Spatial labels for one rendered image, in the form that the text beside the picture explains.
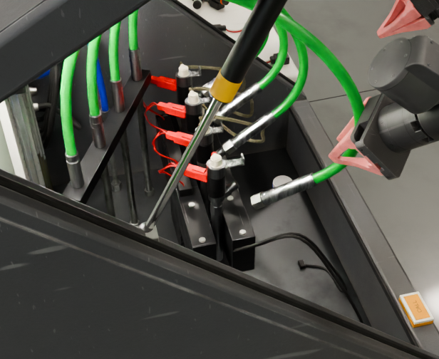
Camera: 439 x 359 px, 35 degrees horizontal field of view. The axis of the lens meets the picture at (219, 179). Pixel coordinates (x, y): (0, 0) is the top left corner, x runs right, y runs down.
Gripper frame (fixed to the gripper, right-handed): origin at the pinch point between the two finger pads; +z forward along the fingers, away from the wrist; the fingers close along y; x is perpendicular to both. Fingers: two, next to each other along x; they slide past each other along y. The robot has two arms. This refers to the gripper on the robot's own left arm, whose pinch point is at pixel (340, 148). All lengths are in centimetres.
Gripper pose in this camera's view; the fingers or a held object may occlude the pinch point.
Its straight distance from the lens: 88.3
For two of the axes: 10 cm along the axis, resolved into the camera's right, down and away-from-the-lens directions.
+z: -5.5, 2.1, 8.1
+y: -4.4, 7.4, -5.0
